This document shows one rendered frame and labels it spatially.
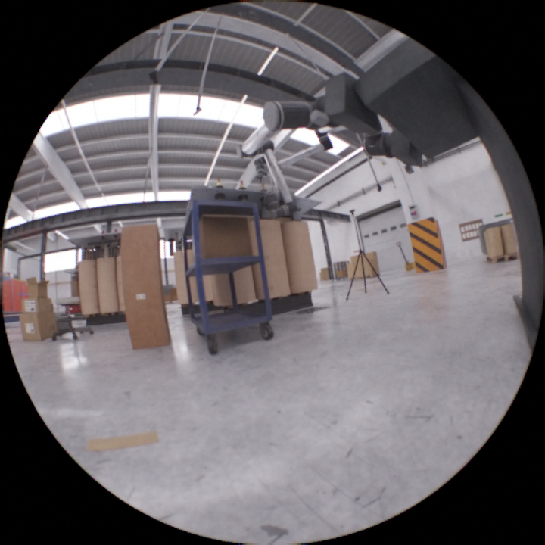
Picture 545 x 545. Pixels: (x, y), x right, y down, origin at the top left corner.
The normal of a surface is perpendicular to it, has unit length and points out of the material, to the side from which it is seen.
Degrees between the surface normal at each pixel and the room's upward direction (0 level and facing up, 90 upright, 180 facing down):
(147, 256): 90
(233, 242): 90
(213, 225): 90
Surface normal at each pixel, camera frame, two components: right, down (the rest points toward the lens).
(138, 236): 0.48, -0.12
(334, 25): 0.18, 0.97
